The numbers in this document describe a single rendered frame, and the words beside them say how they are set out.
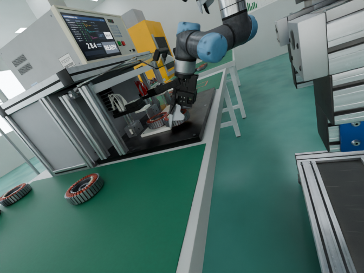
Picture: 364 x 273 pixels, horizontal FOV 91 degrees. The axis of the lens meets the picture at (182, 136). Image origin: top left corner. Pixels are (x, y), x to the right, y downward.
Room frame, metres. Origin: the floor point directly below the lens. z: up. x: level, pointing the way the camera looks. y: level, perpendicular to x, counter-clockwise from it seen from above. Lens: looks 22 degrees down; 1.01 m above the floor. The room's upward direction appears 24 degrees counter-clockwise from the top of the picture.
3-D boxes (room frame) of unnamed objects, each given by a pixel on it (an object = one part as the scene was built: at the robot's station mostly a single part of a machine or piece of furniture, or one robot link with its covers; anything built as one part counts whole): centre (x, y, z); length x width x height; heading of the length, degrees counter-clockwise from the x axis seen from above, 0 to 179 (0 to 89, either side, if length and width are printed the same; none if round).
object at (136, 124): (0.86, 0.20, 0.80); 0.07 x 0.05 x 0.06; 156
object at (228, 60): (3.16, -0.77, 0.37); 1.85 x 1.10 x 0.75; 156
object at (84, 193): (0.52, 0.35, 0.77); 0.11 x 0.11 x 0.04
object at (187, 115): (0.72, -0.01, 0.80); 0.11 x 0.11 x 0.04
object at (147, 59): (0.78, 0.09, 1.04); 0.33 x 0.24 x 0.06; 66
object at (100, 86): (0.95, 0.11, 1.03); 0.62 x 0.01 x 0.03; 156
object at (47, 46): (1.06, 0.31, 1.22); 0.44 x 0.39 x 0.20; 156
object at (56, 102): (1.02, 0.25, 0.92); 0.66 x 0.01 x 0.30; 156
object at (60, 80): (1.04, 0.31, 1.09); 0.68 x 0.44 x 0.05; 156
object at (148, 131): (0.80, 0.07, 0.78); 0.15 x 0.15 x 0.01; 66
